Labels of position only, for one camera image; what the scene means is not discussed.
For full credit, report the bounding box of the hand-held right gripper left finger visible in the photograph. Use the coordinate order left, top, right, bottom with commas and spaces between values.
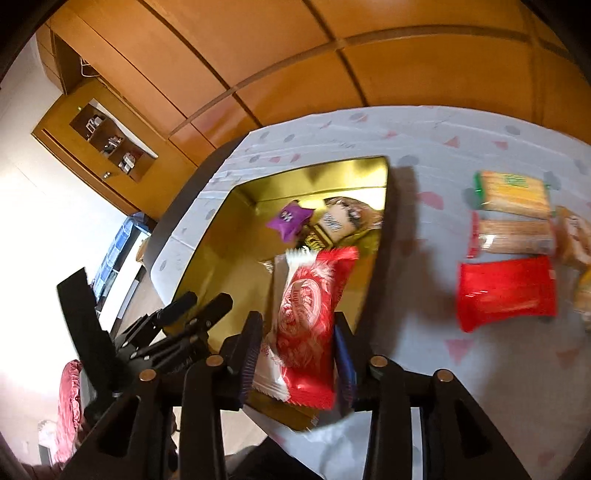
60, 310, 265, 480

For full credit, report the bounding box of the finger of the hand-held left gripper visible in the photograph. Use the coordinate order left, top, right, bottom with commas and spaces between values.
134, 293, 234, 367
121, 292, 198, 344

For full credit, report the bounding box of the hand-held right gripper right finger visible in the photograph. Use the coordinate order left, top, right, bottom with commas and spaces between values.
333, 311, 532, 480

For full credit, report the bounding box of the red and white snack packet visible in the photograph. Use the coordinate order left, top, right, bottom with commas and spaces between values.
252, 246, 360, 411

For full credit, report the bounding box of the black box with gold interior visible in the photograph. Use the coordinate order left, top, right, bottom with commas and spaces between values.
173, 156, 391, 432

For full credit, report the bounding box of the green-ended cracker packet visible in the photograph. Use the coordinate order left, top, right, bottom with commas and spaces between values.
473, 171, 552, 220

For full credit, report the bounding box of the orange pastry packet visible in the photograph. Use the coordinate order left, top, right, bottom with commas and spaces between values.
551, 206, 591, 271

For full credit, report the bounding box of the blue storage bin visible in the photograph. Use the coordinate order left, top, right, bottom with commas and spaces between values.
90, 215, 144, 296

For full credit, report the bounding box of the red ruffled cloth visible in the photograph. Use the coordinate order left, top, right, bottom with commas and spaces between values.
54, 360, 84, 464

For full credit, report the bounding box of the dark cloth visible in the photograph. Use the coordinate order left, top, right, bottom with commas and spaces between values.
224, 436, 324, 480

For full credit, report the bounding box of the purple candy packet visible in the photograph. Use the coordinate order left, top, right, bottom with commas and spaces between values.
265, 200, 315, 243

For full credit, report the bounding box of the gold snack packet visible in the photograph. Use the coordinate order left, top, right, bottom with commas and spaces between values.
295, 229, 335, 254

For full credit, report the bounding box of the brown and white pastry packet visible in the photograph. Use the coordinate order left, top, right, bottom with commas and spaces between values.
314, 197, 384, 243

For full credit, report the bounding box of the plain red snack packet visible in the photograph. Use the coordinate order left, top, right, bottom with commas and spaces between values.
457, 256, 558, 333

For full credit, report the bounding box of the wooden cabinet with open shelves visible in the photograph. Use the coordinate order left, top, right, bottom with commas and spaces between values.
31, 78, 199, 222

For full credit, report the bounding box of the red-ended cracker packet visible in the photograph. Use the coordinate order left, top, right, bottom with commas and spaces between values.
467, 212, 557, 259

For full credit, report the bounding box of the yellow snack packet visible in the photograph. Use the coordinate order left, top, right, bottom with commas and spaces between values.
573, 270, 591, 333

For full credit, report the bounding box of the white tablecloth with coloured shapes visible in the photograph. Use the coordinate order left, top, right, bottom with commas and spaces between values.
150, 105, 591, 480

